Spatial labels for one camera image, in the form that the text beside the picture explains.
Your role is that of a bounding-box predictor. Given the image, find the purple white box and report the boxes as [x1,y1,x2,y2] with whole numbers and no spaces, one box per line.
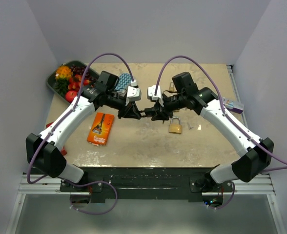
[222,97,244,114]

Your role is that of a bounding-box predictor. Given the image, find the short shackle brass padlock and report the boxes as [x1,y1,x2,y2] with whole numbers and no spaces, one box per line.
[168,117,182,134]

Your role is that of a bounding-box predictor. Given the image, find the blue zigzag sponge pack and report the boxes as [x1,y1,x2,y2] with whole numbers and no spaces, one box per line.
[115,73,132,91]

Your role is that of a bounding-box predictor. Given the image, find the aluminium frame rail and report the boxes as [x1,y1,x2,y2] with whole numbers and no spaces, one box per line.
[19,63,274,195]

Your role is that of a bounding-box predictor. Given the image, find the orange razor box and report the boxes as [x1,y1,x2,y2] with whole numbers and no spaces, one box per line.
[86,112,115,146]

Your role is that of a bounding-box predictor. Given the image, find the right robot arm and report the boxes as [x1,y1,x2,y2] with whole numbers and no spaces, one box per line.
[147,72,274,192]

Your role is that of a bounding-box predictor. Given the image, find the small brass padlock with keys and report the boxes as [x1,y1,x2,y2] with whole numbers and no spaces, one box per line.
[168,82,175,92]

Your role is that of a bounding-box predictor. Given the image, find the orange flower ball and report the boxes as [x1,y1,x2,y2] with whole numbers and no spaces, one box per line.
[55,66,73,80]

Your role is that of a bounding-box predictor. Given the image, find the small red apples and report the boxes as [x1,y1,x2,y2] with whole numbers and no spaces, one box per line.
[68,75,82,91]

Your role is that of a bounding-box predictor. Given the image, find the dark grape bunch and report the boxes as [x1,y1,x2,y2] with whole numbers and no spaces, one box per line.
[70,65,96,81]

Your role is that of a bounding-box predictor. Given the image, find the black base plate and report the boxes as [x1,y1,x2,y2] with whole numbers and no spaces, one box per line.
[60,167,232,203]

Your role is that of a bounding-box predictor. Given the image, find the red apple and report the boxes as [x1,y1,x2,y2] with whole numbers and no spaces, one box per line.
[65,90,78,103]

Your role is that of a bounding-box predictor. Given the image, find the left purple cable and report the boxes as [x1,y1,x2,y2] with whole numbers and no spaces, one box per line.
[26,53,119,215]

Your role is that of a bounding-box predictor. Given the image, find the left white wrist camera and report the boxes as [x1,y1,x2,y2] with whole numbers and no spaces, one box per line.
[125,79,142,106]

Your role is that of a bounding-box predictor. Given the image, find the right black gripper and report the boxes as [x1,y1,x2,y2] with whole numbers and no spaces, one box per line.
[151,92,186,121]

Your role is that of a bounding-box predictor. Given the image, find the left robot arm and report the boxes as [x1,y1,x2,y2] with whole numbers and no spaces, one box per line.
[26,71,141,191]

